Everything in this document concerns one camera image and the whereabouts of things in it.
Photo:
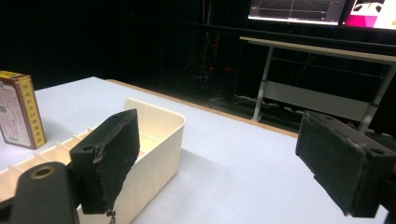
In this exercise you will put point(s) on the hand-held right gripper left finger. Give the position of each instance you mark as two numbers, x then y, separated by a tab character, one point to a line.
106	161

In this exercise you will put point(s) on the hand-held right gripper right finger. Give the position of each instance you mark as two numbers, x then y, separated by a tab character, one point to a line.
339	161

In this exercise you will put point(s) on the cream plastic divided box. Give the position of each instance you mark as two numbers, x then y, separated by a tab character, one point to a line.
158	137

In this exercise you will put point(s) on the white-legged desk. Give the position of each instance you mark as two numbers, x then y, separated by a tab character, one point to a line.
314	93

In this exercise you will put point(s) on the brown and yellow carton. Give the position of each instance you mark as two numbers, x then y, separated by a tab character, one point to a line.
20	110

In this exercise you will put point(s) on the computer monitor with pink picture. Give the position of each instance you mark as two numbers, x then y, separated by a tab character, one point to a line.
372	12

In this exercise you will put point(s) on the computer monitor with graph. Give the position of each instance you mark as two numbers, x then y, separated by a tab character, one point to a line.
295	11

